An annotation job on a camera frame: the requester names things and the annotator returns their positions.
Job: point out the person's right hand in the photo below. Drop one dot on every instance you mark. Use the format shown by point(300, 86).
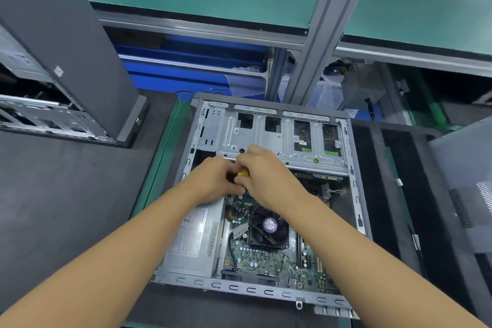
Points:
point(269, 178)

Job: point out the person's left hand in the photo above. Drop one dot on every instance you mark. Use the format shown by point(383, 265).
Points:
point(211, 179)

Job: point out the black CPU fan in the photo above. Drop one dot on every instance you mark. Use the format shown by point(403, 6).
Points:
point(267, 225)

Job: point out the dark grey computer case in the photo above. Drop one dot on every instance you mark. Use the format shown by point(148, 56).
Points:
point(269, 128)

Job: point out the green motherboard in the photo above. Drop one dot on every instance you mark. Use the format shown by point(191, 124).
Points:
point(269, 262)

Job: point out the grey case side panel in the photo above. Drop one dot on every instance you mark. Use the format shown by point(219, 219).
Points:
point(469, 178)

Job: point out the silver computer case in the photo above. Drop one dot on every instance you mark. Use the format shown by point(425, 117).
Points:
point(61, 47)

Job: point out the person's right forearm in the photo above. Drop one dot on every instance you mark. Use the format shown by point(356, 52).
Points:
point(377, 262)

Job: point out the person's left forearm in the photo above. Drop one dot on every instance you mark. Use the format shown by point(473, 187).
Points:
point(92, 262)

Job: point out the silver power supply unit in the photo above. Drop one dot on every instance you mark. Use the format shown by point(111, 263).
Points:
point(192, 239)

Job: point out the clear plastic bag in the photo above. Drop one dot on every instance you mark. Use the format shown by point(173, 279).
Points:
point(327, 93)

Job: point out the blue plastic crate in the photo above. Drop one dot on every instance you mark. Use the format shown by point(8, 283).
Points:
point(192, 66)

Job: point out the black divided foam tray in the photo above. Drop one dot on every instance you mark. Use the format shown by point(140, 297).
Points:
point(407, 208)

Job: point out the thick aluminium frame post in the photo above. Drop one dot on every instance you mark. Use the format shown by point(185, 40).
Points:
point(330, 24)

